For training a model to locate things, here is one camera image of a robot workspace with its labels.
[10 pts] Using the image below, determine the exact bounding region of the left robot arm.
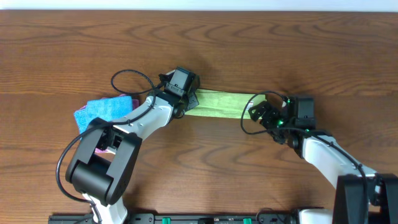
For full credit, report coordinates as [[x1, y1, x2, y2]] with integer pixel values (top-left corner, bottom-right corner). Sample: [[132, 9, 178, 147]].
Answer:
[[65, 90, 198, 223]]

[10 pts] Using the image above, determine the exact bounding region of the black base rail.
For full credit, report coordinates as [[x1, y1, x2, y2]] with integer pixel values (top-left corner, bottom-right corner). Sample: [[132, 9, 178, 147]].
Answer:
[[48, 212, 299, 224]]

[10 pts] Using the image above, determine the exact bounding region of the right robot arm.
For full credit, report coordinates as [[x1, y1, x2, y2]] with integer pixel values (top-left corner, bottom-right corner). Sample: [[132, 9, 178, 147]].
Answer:
[[248, 98, 397, 223]]

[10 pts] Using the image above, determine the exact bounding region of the folded pink microfibre cloth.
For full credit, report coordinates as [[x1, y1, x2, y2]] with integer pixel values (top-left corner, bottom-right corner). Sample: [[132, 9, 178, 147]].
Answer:
[[79, 93, 140, 154]]

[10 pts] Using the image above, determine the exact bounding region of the green microfibre cloth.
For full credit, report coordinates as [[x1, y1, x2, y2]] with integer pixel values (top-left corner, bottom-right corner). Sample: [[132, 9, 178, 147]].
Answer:
[[185, 89, 252, 119]]

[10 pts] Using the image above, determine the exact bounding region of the folded blue microfibre cloth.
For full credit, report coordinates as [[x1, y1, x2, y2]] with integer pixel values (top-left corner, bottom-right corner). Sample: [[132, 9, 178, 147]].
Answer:
[[73, 95, 134, 133]]

